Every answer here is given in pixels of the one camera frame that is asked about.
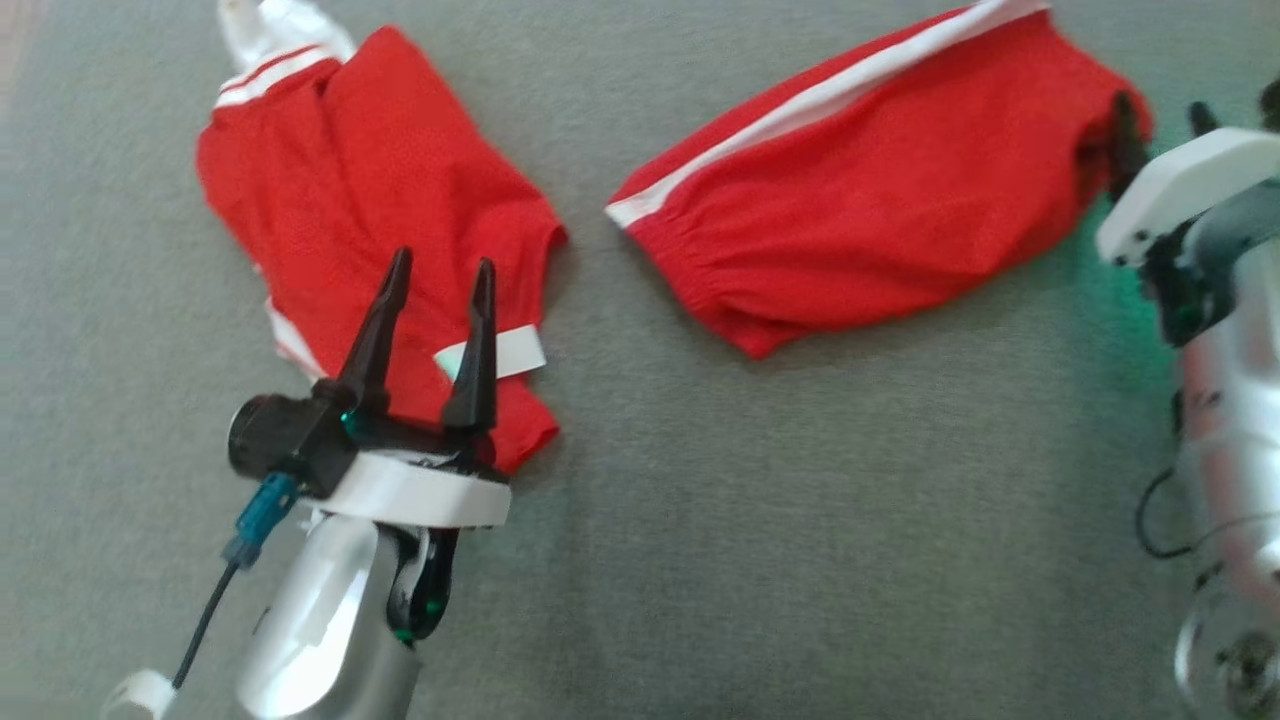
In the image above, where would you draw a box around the red shorts white stripe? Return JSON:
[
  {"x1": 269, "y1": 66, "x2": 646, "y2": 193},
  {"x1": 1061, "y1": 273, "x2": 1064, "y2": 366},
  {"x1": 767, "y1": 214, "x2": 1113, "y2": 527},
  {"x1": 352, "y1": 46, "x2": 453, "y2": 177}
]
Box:
[{"x1": 605, "y1": 0, "x2": 1156, "y2": 361}]

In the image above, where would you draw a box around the left black cable blue plug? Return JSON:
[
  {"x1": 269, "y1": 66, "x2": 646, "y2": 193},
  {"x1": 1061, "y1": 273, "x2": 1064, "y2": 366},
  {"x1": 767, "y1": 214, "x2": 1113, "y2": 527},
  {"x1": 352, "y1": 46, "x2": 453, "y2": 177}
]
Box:
[{"x1": 100, "y1": 472, "x2": 301, "y2": 720}]

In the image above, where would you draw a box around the right black cable blue plug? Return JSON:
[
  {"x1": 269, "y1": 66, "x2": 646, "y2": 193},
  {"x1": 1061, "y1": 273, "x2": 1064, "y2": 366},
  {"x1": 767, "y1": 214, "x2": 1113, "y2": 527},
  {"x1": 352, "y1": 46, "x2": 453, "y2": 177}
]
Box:
[{"x1": 1135, "y1": 465, "x2": 1201, "y2": 561}]

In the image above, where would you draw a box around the red Bulls basketball jersey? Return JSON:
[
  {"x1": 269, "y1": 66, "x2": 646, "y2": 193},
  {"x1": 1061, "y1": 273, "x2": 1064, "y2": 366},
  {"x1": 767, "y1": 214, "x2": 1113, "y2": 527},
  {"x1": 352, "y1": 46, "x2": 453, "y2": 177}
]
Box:
[{"x1": 195, "y1": 0, "x2": 569, "y2": 477}]

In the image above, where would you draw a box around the black cable blue plug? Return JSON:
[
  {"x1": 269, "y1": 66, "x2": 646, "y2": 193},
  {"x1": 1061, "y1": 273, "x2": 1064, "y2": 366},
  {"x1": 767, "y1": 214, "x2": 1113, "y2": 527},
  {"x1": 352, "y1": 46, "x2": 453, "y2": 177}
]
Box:
[
  {"x1": 1135, "y1": 465, "x2": 1201, "y2": 561},
  {"x1": 100, "y1": 472, "x2": 301, "y2": 720}
]

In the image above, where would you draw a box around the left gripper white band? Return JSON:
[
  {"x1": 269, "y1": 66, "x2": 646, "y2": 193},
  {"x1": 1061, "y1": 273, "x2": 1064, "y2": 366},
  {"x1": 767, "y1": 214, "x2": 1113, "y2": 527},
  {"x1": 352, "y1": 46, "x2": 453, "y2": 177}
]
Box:
[{"x1": 312, "y1": 248, "x2": 513, "y2": 529}]

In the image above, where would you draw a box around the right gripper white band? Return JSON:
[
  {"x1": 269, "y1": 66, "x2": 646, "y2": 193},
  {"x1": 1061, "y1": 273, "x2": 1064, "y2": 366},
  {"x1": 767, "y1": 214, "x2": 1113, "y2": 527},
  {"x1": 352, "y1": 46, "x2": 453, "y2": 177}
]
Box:
[{"x1": 1095, "y1": 90, "x2": 1280, "y2": 266}]

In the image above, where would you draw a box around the grey sofa seat cushion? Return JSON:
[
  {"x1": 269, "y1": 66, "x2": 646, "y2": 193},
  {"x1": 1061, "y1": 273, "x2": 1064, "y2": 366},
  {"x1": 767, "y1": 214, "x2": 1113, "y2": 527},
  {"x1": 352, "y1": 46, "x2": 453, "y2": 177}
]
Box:
[{"x1": 0, "y1": 0, "x2": 1280, "y2": 720}]

